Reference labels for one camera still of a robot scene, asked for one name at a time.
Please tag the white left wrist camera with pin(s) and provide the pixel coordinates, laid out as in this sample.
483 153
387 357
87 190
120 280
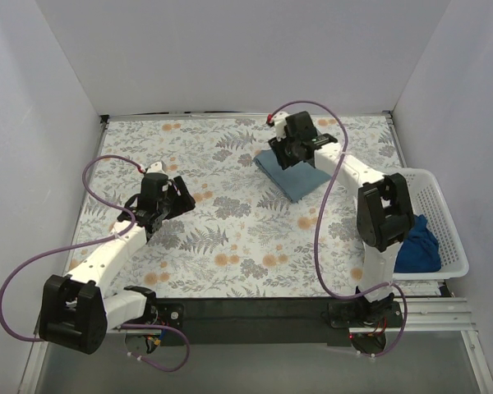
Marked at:
156 167

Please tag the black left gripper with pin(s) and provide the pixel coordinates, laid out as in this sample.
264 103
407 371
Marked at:
174 197

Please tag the white plastic laundry basket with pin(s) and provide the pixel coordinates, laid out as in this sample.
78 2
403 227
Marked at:
428 200

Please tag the light blue t shirt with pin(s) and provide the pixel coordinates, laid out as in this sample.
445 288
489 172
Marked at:
294 182

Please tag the dark blue t shirt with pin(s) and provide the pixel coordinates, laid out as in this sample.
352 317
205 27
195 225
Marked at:
419 252

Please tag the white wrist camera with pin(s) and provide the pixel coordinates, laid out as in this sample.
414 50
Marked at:
278 122
156 167

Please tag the floral patterned table cloth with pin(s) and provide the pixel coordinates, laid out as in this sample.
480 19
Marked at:
244 237

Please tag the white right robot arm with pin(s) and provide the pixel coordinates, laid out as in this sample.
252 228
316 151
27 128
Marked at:
384 214

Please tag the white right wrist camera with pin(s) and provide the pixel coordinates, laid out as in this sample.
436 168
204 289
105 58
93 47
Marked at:
278 122

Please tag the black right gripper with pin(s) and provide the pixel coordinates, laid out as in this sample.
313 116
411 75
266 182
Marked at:
283 153

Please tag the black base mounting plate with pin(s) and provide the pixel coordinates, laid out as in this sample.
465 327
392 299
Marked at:
256 321

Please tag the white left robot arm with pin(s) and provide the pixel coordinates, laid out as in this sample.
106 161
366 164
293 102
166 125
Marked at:
76 312

